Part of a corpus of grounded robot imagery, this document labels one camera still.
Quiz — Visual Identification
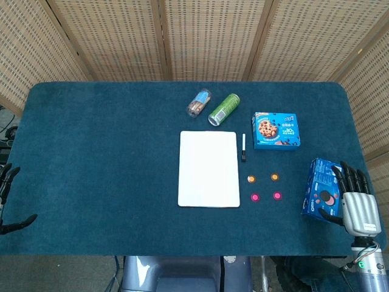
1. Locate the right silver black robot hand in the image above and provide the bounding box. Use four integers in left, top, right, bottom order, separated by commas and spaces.
318, 160, 382, 237

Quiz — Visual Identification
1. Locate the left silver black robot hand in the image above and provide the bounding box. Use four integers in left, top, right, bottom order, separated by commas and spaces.
0, 163, 38, 235

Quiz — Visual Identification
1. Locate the blue Oreo cookie box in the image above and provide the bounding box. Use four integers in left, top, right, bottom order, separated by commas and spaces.
300, 157, 344, 224

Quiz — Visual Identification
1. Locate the blue felt table cloth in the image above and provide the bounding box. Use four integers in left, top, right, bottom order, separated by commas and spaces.
0, 81, 387, 257

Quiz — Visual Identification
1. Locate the metal table leg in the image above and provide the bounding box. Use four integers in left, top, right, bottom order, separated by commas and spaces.
260, 255, 270, 292

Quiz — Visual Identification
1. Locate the blue chocolate chip cookie box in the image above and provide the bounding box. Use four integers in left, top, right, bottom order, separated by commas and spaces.
251, 111, 301, 150

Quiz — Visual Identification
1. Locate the white magnetic whiteboard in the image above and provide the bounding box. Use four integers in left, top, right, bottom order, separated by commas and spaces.
177, 130, 241, 209

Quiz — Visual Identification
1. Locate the green drink can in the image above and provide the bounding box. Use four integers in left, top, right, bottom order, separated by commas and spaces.
207, 92, 241, 127

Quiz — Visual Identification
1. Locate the blue-grey robot torso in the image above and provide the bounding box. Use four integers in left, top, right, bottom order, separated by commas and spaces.
121, 255, 253, 292

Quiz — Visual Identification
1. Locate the clear plastic snack jar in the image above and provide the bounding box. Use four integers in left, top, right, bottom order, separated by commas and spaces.
185, 88, 213, 118

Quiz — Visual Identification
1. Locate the woven bamboo folding screen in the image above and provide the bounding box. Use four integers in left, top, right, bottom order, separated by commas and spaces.
0, 0, 389, 165

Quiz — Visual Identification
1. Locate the blue cable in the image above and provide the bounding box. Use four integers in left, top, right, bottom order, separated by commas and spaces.
112, 255, 123, 288

